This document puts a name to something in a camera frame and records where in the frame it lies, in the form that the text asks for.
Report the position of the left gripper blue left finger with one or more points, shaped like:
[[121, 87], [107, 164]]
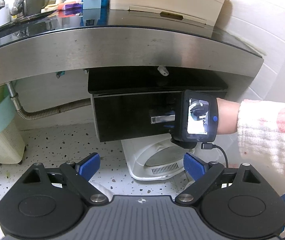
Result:
[[88, 166]]

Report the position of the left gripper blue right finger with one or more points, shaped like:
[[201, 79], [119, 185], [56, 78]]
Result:
[[194, 166]]

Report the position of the black drawer with metal handle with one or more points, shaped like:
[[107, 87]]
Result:
[[125, 98]]

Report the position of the right forearm in white sleeve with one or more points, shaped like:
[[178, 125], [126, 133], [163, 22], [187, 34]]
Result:
[[260, 128]]

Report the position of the white floor appliance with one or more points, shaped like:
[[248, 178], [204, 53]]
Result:
[[154, 157]]

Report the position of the white sink drain trap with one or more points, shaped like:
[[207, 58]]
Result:
[[163, 70]]

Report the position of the cream laundry basket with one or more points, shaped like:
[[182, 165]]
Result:
[[12, 146]]

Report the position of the black countertop with steel edge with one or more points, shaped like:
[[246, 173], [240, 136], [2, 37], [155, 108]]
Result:
[[54, 42]]

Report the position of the dark green mug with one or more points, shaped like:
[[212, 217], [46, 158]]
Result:
[[33, 7]]

